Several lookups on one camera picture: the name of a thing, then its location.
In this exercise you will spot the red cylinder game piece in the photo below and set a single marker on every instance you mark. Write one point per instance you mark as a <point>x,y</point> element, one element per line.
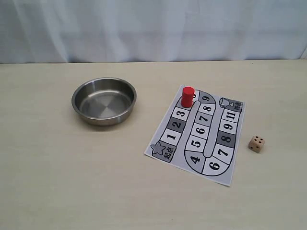
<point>187,97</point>

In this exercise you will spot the beige wooden die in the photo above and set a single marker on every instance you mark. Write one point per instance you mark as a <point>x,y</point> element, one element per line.
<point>256,143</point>

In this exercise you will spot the round stainless steel bowl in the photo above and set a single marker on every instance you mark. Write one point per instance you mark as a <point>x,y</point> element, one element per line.
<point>104,101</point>

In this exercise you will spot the paper number game board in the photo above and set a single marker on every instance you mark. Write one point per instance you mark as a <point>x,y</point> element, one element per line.
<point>202,139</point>

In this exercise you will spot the white curtain backdrop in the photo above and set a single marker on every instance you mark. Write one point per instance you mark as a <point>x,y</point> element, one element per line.
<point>61,31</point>

